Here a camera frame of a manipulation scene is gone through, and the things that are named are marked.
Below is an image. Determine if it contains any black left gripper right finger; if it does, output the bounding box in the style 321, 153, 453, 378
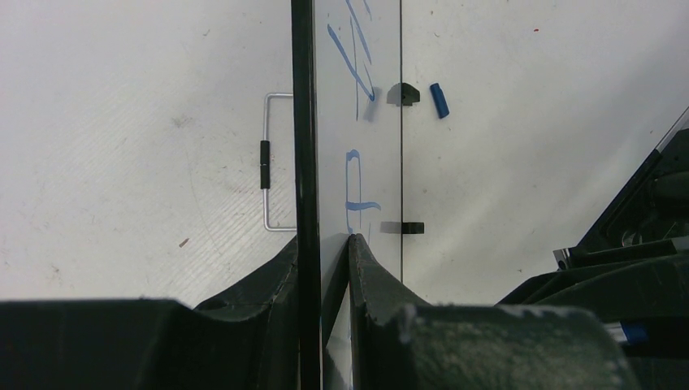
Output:
348, 234, 627, 389

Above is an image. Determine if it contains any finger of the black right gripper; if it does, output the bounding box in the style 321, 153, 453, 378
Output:
500, 254, 688, 389

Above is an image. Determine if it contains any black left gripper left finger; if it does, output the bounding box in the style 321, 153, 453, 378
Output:
1, 240, 299, 389

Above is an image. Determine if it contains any blue whiteboard marker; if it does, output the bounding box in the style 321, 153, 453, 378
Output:
604, 322, 650, 345

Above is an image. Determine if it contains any blue marker cap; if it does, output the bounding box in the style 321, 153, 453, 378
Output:
429, 83, 450, 119

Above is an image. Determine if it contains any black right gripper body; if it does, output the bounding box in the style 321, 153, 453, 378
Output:
553, 110, 688, 270

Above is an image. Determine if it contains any black framed whiteboard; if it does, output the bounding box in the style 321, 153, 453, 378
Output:
291, 1, 403, 389

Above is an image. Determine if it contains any wire whiteboard kickstand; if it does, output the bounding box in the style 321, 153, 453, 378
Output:
259, 92, 297, 232

